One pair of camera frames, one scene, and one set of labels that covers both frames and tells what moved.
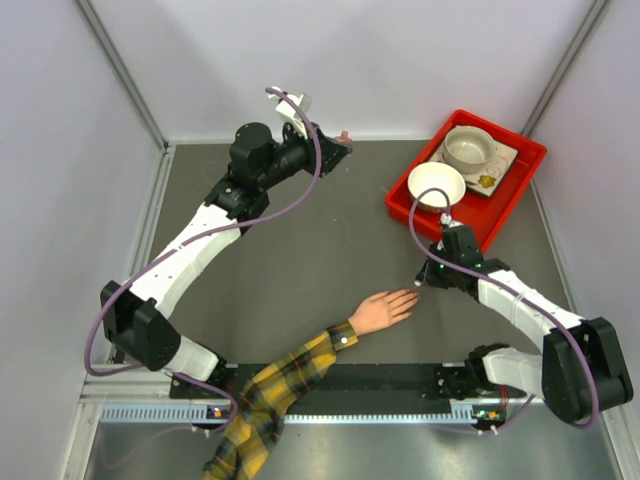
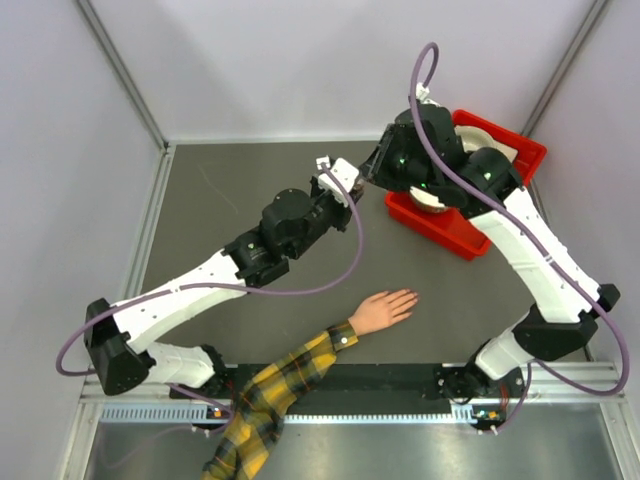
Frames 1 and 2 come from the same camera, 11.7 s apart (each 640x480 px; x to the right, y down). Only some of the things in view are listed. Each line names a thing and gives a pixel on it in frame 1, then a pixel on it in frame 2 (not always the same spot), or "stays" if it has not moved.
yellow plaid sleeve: x=266 y=396 stays
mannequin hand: x=378 y=311 stays
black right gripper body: x=440 y=275 → x=390 y=170
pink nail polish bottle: x=344 y=138 → x=357 y=189
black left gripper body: x=323 y=167 → x=325 y=211
